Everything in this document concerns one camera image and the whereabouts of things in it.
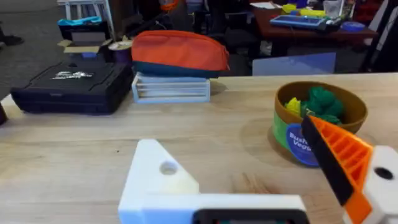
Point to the blue keyboard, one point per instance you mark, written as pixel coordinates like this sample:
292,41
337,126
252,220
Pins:
297,21

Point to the orange and navy zip pouch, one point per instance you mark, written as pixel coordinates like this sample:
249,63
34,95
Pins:
178,54

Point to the black plastic tool case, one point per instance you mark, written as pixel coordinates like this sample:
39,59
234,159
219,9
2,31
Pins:
73,87

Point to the open cardboard box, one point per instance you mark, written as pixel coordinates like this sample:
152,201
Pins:
82,45

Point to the brown tub of toy vegetables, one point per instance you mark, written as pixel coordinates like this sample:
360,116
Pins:
314,124

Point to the pale blue slatted crate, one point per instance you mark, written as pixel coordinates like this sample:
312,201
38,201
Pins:
170,88

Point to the bare white left gripper left finger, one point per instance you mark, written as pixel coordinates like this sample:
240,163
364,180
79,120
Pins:
155,183

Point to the white orange left gripper right finger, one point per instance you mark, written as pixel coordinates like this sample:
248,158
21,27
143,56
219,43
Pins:
357,174

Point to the dark wooden desk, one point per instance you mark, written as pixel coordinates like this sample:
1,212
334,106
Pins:
304,32

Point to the black bin with teal cloth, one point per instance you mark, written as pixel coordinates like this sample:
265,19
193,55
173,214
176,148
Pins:
81,27

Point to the blue round lid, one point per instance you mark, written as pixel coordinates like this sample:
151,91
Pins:
352,26

